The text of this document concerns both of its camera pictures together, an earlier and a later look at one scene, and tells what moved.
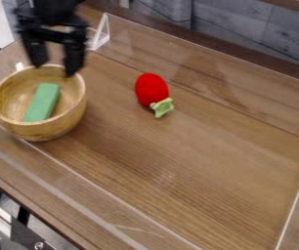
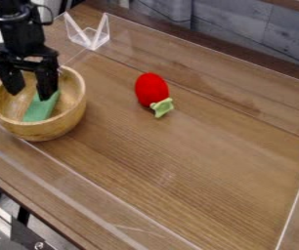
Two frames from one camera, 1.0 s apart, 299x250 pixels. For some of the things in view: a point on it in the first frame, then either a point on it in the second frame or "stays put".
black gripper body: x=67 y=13 → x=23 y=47
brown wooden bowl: x=12 y=96 stays put
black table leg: x=24 y=215 stays put
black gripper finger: x=35 y=44 → x=12 y=79
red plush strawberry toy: x=152 y=93 stays put
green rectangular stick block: x=44 y=97 stays put
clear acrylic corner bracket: x=101 y=32 stays put
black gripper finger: x=75 y=54 → x=47 y=81
